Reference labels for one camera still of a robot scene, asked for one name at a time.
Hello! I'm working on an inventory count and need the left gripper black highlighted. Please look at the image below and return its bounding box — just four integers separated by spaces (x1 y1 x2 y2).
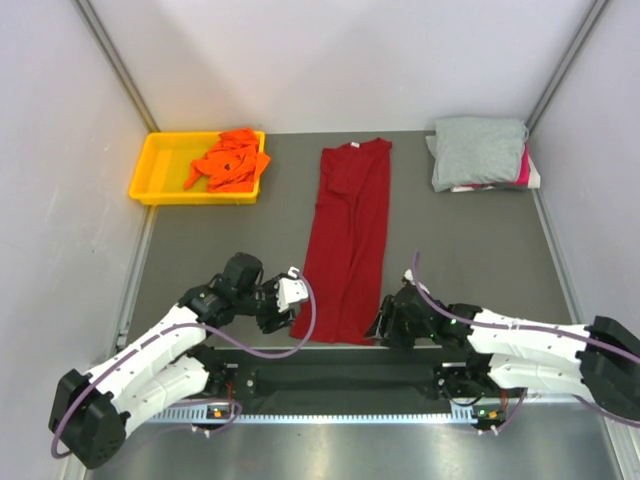
235 274 295 333

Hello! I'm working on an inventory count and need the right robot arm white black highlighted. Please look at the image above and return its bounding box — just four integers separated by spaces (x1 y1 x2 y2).
365 280 639 424

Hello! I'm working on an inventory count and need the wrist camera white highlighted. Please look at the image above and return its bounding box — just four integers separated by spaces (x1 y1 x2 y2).
402 269 431 295
276 266 309 313

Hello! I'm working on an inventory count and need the purple cable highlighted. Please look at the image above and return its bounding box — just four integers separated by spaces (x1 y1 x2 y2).
412 251 640 436
49 272 317 459

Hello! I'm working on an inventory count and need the folded grey t shirt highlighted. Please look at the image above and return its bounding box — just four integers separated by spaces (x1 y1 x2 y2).
425 117 529 192

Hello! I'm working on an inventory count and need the dark red t shirt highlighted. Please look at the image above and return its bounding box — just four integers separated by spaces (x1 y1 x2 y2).
303 138 392 345

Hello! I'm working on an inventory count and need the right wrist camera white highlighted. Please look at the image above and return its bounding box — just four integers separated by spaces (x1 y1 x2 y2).
402 269 431 295

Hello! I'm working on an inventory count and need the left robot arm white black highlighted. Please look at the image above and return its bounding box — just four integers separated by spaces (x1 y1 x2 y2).
48 253 315 469

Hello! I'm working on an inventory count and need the folded pink white t shirt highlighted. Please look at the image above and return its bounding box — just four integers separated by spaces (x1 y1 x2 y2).
450 143 541 193

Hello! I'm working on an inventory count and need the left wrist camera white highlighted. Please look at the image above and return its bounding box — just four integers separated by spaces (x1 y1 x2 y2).
276 266 309 313

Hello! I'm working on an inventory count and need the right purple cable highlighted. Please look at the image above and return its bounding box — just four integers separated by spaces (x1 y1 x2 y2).
412 251 640 436

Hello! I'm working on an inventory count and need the yellow plastic bin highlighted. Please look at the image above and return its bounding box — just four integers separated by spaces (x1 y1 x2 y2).
129 130 265 206

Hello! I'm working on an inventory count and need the orange t shirt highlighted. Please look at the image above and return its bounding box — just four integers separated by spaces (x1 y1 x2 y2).
183 128 271 193

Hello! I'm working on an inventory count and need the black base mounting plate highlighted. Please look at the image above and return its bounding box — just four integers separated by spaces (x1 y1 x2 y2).
205 363 498 400

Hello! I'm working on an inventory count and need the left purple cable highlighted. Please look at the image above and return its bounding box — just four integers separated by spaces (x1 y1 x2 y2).
49 272 317 459

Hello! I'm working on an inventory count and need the grey slotted cable duct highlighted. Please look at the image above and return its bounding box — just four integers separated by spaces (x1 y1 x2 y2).
149 402 481 425

